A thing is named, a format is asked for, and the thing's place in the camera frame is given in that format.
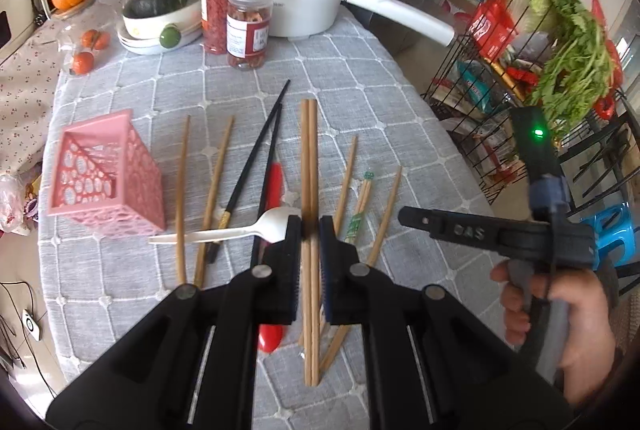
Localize red plastic spoon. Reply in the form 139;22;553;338
258;162;284;353

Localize pink perforated utensil holder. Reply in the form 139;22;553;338
47;108;166;238

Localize wooden chopstick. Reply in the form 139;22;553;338
194;116;234;288
175;116;191;285
333;135;358;235
320;166;402;374
308;100;321;387

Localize person's right hand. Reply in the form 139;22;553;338
490;261;616;407

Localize blue plastic stool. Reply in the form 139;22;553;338
580;202;637;271

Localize black chopstick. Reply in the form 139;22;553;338
250;105;282;268
206;79;292;266

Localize red plastic bag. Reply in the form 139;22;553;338
590;0;624;121

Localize white plastic spoon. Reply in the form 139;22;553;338
147;206;302;246

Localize green leafy herbs bunch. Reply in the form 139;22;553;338
527;0;597;140

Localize green-printed bamboo chopstick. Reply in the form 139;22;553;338
345;169;374;245

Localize grey checked tablecloth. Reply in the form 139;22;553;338
38;11;490;380

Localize white ceramic bowl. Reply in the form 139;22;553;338
117;0;202;55

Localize glass jar with small oranges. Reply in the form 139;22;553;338
53;0;122;76

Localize floral white table cover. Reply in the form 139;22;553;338
0;0;202;176

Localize short jar with red label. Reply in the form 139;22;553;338
227;0;273;70

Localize tall jar of red berries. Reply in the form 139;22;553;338
201;0;228;55

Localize black wire rack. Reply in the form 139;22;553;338
421;0;639;212

